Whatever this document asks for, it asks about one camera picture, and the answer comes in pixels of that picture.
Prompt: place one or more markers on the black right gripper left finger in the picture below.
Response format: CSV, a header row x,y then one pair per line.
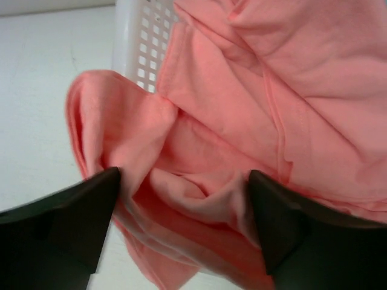
x,y
56,242

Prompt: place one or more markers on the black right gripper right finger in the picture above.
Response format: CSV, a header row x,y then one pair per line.
x,y
306,245

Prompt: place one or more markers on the pink t-shirt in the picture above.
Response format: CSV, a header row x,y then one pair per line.
x,y
295,89

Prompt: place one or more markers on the white plastic basket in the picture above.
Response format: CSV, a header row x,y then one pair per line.
x,y
142,30

